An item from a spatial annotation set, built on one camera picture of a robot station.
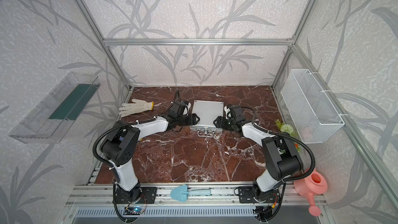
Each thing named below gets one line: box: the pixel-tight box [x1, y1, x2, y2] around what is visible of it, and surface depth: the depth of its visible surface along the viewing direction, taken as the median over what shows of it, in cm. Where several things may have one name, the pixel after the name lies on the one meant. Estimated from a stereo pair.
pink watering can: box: [293, 168, 328, 217], surface depth 68 cm
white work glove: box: [118, 98, 155, 118], surface depth 110 cm
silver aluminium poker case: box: [189, 100, 225, 138], surface depth 96 cm
